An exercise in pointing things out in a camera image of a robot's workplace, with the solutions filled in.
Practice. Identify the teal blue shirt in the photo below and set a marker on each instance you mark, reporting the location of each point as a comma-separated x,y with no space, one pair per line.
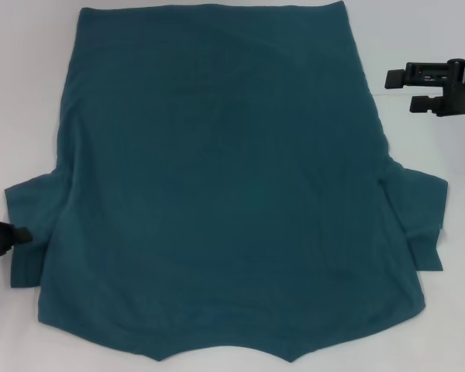
236,174

